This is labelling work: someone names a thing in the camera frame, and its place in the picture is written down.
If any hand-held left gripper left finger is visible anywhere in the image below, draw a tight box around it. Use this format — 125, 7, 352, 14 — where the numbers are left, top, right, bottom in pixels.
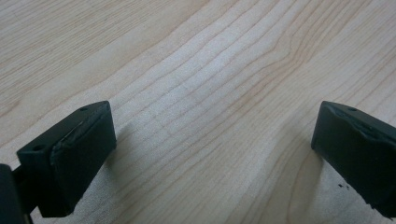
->
16, 100, 118, 218

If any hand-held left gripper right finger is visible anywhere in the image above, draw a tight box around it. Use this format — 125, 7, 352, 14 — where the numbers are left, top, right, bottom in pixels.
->
310, 100, 396, 218

